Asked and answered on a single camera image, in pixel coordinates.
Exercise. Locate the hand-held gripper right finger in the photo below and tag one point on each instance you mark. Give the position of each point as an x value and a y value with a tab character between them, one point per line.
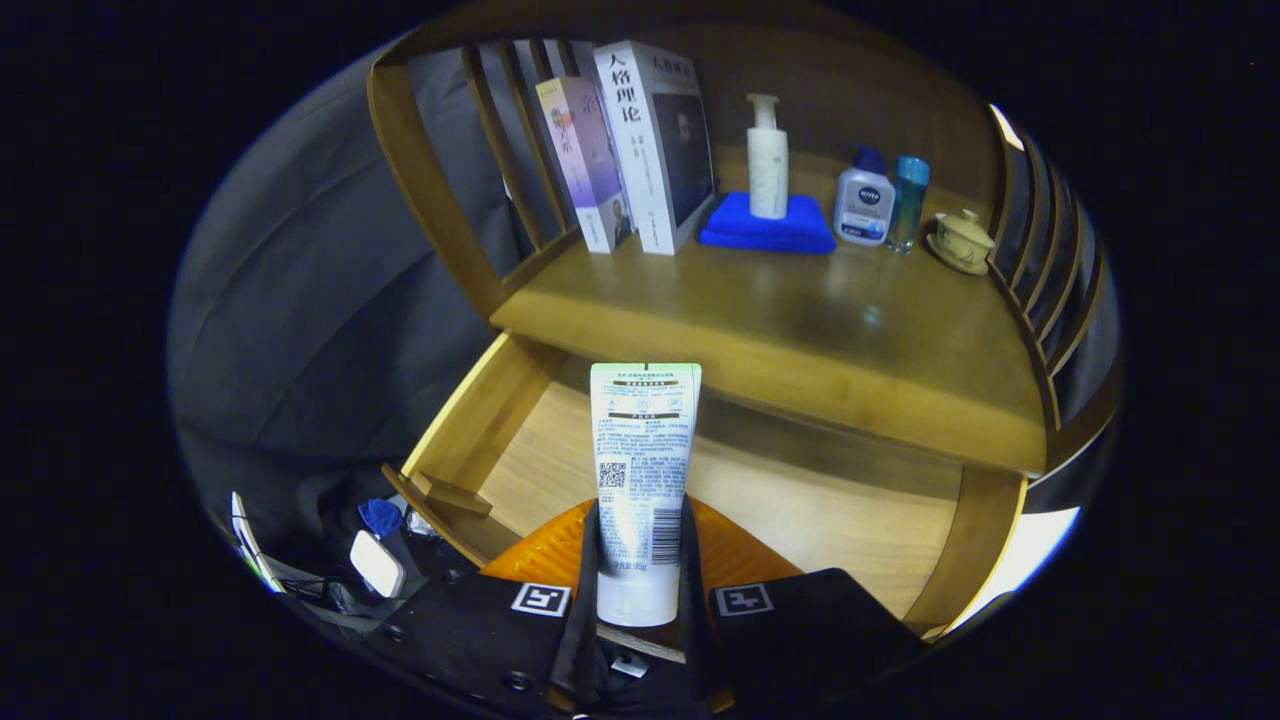
810	630

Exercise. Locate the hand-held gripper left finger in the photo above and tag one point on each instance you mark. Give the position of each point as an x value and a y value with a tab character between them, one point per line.
480	630

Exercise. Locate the brown wooden drawer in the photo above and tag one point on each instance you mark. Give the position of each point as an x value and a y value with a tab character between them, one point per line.
800	510

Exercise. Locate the white squeeze tube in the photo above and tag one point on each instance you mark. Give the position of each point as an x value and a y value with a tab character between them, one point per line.
645	450

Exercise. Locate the wooden countertop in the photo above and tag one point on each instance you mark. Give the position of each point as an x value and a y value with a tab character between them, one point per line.
800	330

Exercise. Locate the brown wooden cabinet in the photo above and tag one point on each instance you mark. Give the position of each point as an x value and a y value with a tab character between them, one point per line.
432	190

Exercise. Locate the small white device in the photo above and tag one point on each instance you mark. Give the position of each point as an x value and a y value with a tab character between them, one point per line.
378	565

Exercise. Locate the small blue object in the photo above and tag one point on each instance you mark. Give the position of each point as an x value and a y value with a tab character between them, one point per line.
380	515

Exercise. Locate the white flat panel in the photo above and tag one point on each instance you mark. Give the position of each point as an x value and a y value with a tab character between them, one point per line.
1040	545

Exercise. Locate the black backdrop cloth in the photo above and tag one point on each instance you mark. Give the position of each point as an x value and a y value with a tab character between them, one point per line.
300	300

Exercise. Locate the folded blue cloth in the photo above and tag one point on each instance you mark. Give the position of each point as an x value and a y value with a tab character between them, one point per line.
760	235

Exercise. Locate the beige lidded teacup with saucer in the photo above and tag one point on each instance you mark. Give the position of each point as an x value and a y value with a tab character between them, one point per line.
963	242

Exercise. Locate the white bottle with blue pump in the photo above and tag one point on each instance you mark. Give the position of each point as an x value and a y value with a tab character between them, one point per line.
863	205

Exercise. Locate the slim teal bottle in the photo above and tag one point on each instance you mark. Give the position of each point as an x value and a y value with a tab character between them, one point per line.
908	200

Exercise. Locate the tall white pump bottle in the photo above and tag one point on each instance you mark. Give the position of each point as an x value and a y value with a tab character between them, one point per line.
768	170

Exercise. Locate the purple book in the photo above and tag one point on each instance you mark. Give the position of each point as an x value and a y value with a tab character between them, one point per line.
590	170

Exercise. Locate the thick white book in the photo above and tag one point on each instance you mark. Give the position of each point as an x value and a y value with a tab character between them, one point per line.
640	150

